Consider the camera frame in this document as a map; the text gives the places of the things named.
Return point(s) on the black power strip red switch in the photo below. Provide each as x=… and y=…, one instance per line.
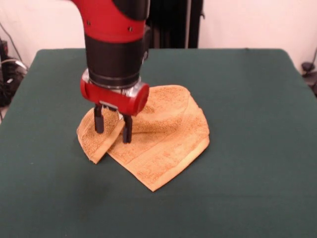
x=3, y=47

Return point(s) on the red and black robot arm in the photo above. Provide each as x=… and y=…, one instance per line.
x=114, y=44

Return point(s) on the small black power adapter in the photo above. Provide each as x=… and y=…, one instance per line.
x=307, y=67

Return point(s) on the orange terry towel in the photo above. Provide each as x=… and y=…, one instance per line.
x=168, y=138

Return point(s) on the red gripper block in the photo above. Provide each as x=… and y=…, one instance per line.
x=111, y=98

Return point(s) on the dark green table cloth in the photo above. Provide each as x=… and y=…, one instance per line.
x=62, y=198

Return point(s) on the black robot pedestal stand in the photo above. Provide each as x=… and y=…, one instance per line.
x=178, y=24

